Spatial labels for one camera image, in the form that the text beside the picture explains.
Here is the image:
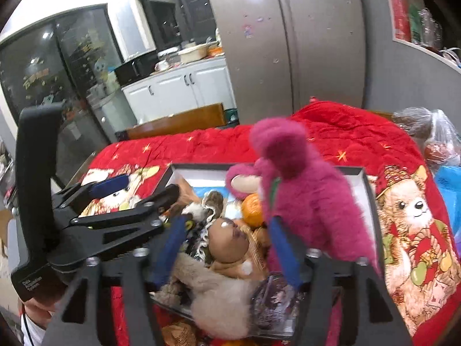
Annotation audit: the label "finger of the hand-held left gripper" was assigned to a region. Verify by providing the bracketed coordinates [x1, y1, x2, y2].
[54, 174, 131, 210]
[68, 184, 181, 260]

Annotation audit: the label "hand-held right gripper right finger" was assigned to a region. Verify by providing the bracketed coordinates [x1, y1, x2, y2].
[268, 217, 413, 346]

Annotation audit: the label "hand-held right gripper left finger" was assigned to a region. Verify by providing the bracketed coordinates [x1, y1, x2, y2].
[41, 214, 188, 346]

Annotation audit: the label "white crochet scrunchie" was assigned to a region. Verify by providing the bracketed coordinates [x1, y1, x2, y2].
[190, 220, 215, 260]

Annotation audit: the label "large orange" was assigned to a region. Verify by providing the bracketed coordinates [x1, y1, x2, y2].
[241, 193, 265, 228]

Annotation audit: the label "tan soft toy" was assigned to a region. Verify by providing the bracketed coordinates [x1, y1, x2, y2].
[208, 217, 253, 265]

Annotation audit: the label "dark cardboard box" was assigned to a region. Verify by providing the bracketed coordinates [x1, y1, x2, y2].
[151, 163, 379, 341]

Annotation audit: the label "pink plush toy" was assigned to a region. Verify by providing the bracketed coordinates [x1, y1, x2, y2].
[225, 116, 382, 278]

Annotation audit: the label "person's left hand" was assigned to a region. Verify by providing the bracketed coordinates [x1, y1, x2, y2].
[22, 286, 65, 328]

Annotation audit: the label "gold wrapped packet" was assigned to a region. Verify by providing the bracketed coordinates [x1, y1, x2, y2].
[162, 322, 197, 346]
[245, 223, 271, 272]

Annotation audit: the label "white fleece scrunchie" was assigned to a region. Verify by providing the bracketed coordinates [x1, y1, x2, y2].
[182, 202, 204, 221]

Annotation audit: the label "beige plush toy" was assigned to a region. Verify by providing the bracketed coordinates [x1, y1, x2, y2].
[155, 252, 267, 340]

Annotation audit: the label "wooden chair back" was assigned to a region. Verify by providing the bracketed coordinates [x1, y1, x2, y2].
[115, 103, 227, 141]

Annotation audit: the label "dark glass door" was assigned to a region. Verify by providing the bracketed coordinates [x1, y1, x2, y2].
[0, 5, 123, 174]

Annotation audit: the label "black microwave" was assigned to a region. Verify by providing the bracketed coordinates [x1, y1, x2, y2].
[113, 50, 159, 87]

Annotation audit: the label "red printed blanket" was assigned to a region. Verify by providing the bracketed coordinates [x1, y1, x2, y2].
[77, 101, 461, 346]

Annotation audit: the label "white kitchen cabinet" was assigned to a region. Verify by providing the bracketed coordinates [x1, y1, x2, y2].
[120, 56, 236, 125]

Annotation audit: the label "cream basin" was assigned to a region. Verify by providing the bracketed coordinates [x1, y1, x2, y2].
[177, 43, 209, 63]

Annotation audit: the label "blue plastic bag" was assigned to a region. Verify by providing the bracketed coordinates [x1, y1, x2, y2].
[434, 166, 461, 202]

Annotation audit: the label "clear plastic bag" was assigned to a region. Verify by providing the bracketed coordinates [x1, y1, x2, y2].
[392, 107, 461, 168]

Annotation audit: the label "grey refrigerator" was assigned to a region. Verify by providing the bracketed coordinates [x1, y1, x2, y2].
[200, 0, 368, 125]

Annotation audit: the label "green packet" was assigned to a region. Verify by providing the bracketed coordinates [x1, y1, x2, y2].
[409, 3, 424, 44]

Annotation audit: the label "red box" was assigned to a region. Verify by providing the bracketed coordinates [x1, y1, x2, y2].
[389, 0, 411, 42]

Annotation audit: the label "clear bottles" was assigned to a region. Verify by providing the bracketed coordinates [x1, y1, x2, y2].
[420, 7, 443, 49]

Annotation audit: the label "glass wall cabinet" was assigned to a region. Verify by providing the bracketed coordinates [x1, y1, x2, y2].
[139, 0, 217, 53]

